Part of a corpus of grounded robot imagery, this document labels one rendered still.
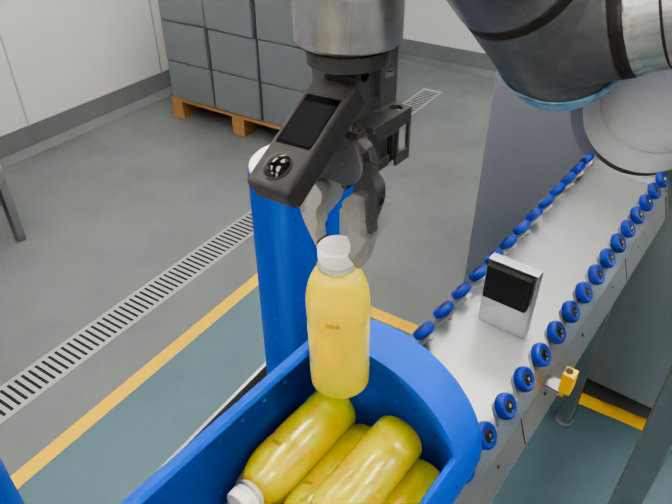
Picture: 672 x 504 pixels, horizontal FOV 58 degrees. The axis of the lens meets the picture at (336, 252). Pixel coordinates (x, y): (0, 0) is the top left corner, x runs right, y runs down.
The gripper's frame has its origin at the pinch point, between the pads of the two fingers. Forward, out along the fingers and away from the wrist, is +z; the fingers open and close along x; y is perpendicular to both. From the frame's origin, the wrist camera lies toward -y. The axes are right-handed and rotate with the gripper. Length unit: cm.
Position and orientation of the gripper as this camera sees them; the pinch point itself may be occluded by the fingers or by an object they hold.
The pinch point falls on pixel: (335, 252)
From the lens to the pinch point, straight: 61.0
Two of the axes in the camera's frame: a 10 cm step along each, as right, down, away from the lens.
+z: 0.1, 8.1, 5.9
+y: 6.1, -4.7, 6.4
